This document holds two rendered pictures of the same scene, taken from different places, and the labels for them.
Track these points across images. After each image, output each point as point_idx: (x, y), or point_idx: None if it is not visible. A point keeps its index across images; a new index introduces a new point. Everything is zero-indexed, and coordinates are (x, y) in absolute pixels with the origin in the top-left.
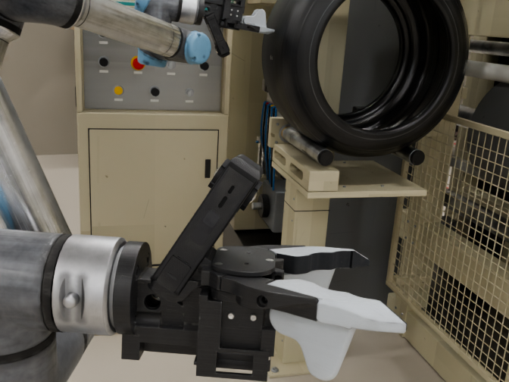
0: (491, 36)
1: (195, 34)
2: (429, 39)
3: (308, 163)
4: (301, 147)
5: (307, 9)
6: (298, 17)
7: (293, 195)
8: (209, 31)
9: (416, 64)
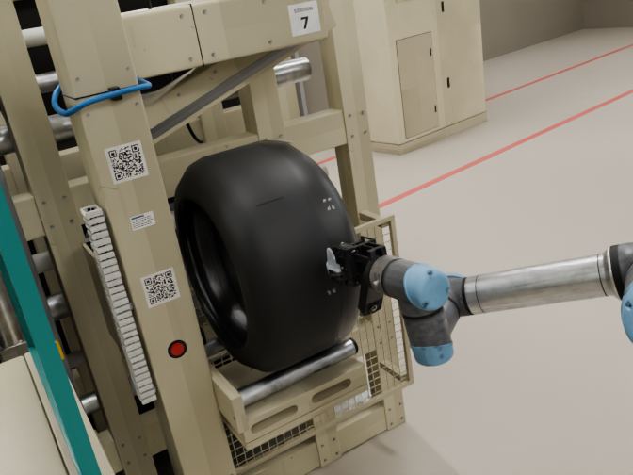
0: None
1: (461, 274)
2: (194, 222)
3: (332, 372)
4: (313, 370)
5: (348, 218)
6: (350, 230)
7: (226, 474)
8: (369, 293)
9: (193, 253)
